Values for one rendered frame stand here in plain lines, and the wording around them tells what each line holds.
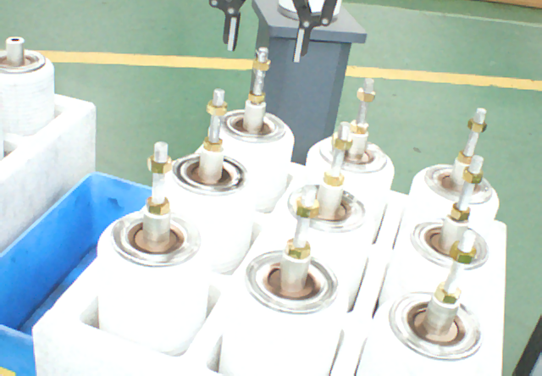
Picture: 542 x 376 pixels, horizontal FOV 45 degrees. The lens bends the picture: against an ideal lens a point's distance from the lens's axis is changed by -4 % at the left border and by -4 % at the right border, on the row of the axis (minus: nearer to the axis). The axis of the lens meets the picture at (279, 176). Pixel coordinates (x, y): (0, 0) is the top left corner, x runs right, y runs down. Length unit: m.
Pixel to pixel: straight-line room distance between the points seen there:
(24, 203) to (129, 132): 0.46
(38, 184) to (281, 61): 0.38
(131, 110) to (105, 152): 0.18
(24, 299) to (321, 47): 0.53
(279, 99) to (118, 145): 0.35
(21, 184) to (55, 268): 0.12
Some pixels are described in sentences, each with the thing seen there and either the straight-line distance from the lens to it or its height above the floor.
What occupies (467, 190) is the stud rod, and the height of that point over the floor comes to 0.31.
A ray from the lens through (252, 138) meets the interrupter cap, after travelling 0.72.
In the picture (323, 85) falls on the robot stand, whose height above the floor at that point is 0.21.
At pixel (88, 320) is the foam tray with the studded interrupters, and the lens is 0.62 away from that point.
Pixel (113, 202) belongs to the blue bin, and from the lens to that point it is 0.91.
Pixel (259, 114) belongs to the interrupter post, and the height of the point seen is 0.27.
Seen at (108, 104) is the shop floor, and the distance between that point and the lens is 1.36.
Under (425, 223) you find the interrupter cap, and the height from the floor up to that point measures 0.25.
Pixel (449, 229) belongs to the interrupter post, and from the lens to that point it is 0.61.
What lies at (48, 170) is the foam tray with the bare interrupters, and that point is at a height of 0.14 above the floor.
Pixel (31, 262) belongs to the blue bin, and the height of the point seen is 0.08.
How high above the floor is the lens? 0.59
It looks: 30 degrees down
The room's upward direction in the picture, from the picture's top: 10 degrees clockwise
